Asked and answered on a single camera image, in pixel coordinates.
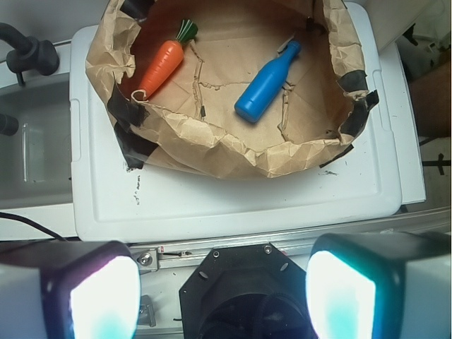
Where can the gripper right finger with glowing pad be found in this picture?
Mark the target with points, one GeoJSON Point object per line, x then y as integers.
{"type": "Point", "coordinates": [380, 285]}

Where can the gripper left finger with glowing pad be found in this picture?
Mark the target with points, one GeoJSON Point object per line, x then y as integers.
{"type": "Point", "coordinates": [54, 289]}

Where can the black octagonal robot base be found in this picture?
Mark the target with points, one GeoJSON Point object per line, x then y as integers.
{"type": "Point", "coordinates": [253, 291]}

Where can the orange toy carrot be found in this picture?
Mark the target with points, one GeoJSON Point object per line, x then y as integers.
{"type": "Point", "coordinates": [167, 59]}

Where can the white plastic bin lid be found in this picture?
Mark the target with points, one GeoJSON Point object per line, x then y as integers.
{"type": "Point", "coordinates": [155, 204]}

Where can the white toy sink basin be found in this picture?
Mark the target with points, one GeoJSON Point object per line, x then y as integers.
{"type": "Point", "coordinates": [36, 159]}

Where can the black toy faucet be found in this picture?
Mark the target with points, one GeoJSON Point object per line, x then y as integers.
{"type": "Point", "coordinates": [28, 54]}

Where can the blue toy bottle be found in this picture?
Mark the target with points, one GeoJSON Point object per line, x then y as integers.
{"type": "Point", "coordinates": [260, 93]}

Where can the brown paper bag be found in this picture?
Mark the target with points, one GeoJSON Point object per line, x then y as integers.
{"type": "Point", "coordinates": [189, 123]}

